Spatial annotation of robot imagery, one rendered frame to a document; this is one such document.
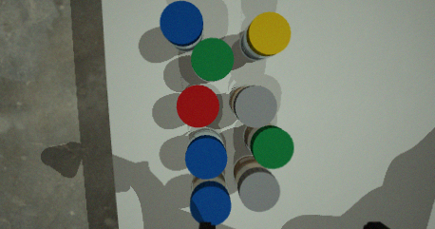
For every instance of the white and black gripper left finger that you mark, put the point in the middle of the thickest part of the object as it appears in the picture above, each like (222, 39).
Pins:
(206, 225)

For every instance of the yellow-capped bottle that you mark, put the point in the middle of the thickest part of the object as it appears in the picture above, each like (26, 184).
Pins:
(268, 34)

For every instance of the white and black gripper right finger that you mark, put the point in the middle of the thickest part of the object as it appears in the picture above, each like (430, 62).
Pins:
(375, 225)

